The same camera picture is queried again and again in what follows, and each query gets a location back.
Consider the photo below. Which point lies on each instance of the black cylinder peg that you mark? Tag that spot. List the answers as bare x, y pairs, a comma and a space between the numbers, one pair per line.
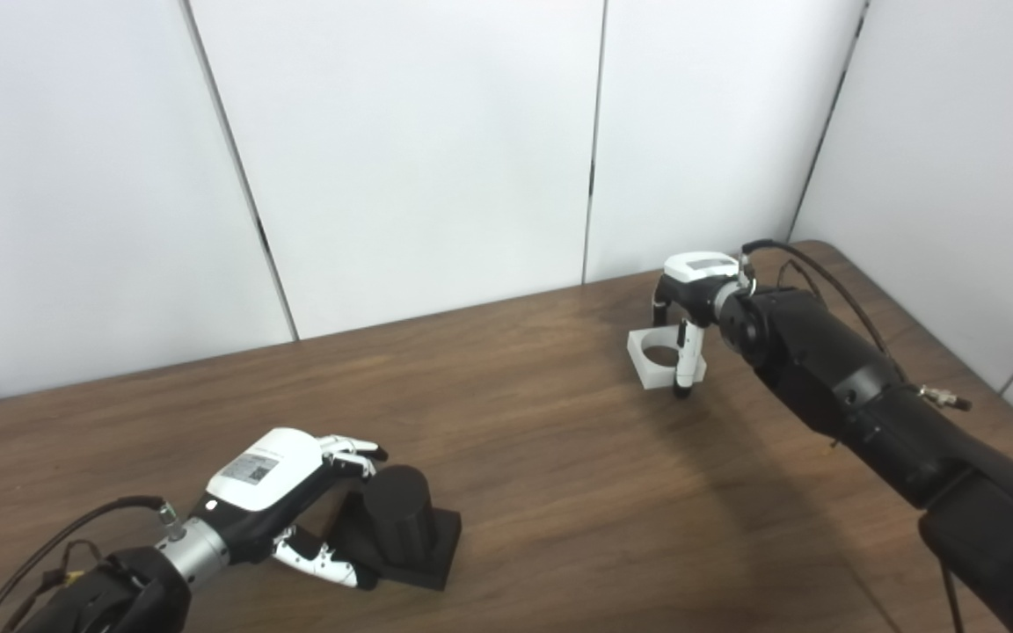
401, 523

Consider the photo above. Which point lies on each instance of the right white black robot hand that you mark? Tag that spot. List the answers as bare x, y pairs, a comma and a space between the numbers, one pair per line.
700, 281

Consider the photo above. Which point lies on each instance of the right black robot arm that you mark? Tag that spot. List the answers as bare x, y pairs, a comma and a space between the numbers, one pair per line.
867, 396

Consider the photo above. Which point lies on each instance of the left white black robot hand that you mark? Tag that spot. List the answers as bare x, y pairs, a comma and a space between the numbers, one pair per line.
265, 483

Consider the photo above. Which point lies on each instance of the white square piece with hole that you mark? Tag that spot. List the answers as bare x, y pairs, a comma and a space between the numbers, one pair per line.
652, 374

